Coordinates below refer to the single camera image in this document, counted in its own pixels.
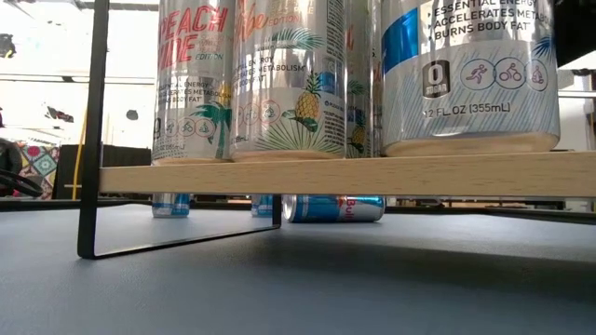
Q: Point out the black low cabinet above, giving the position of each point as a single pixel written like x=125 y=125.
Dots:
x=63 y=163

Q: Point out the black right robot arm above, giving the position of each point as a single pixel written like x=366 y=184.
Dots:
x=577 y=28

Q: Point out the black ceiling-hung camera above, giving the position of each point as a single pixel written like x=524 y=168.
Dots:
x=131 y=114
x=7 y=46

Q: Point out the blue silver Red Bull can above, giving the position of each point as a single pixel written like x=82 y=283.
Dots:
x=170 y=205
x=326 y=209
x=261 y=205

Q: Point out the long ceiling light strip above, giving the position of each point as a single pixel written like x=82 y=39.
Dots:
x=125 y=80
x=577 y=94

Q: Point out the Celsius Peach Vibe can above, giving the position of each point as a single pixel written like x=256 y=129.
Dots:
x=193 y=93

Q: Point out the colourful patchwork cloth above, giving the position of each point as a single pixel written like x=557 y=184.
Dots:
x=42 y=163

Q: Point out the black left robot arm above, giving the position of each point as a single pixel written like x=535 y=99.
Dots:
x=9 y=158

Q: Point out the wooden shelf with black frame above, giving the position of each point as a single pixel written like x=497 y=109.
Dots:
x=354 y=174

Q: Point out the Celsius Arctic Vibe can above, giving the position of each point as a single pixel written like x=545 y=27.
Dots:
x=470 y=93

